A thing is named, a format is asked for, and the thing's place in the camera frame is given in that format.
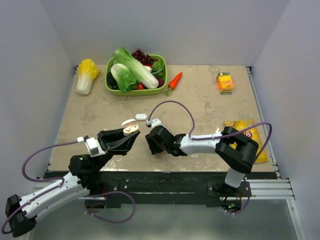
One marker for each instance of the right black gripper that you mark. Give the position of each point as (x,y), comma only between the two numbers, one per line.
(153,148)

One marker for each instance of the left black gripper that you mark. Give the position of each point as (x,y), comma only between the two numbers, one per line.
(114,142)

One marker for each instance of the pink earbud charging case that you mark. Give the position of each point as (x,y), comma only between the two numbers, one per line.
(129,126)

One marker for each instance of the white earbud charging case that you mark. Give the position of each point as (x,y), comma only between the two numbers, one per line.
(141,117)

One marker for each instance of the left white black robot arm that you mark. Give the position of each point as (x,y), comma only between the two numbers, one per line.
(82,179)

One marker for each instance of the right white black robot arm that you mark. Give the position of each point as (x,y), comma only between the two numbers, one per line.
(235,148)

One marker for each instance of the green plastic basket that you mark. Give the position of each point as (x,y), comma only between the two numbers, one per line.
(139,92)

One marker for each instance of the red tomato toy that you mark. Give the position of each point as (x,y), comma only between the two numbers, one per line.
(140,86)

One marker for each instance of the short green cabbage toy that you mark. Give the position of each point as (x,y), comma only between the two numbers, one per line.
(125,80)

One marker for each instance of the purple onion toy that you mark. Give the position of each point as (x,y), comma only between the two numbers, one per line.
(160,82)

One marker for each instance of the orange carrot toy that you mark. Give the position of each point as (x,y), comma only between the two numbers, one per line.
(173,84)

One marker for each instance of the long green lettuce toy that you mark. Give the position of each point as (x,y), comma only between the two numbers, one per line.
(136,68)

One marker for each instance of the yellow napa cabbage toy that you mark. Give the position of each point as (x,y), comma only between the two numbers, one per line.
(87,73)

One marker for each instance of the green leaf toy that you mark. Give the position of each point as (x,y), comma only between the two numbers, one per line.
(157,68)

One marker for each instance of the dark red grapes toy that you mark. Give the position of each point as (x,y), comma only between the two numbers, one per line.
(143,58)

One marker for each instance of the orange sponge package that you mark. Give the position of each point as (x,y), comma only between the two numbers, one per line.
(225,83)

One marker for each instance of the yellow Lays chips bag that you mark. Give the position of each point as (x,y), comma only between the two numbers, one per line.
(252,133)

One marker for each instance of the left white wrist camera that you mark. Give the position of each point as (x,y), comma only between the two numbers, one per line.
(93,146)

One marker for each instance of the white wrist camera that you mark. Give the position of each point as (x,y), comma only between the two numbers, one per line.
(153,123)
(93,146)

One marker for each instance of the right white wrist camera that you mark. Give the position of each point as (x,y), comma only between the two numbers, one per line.
(153,123)

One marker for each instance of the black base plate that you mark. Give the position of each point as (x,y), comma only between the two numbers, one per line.
(165,188)

